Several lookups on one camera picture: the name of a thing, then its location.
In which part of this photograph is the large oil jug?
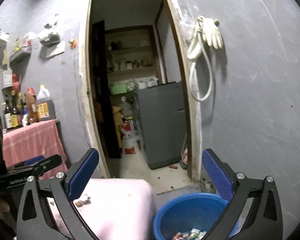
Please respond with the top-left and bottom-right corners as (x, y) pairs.
(36, 84), (56, 121)

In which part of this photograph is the orange sauce bottle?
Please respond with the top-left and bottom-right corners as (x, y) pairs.
(25, 87), (38, 124)

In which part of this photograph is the dark sauce bottle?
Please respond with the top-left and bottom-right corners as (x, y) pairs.
(11, 90), (22, 128)

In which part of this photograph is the green plastic box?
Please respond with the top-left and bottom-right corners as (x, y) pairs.
(110, 84), (127, 95)

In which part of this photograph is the blue plastic bucket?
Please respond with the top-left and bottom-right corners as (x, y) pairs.
(153, 193), (228, 239)

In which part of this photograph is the pink checked cloth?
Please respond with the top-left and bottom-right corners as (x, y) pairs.
(3, 120), (68, 178)

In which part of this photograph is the pink floral table cloth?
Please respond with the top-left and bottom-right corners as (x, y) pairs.
(47, 178), (158, 240)

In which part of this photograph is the grey refrigerator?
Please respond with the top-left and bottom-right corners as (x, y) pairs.
(138, 82), (186, 170)

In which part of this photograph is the red white sack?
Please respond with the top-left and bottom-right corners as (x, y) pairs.
(120, 119), (140, 154)

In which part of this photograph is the wall wire shelf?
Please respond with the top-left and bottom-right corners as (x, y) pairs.
(9, 46), (32, 63)

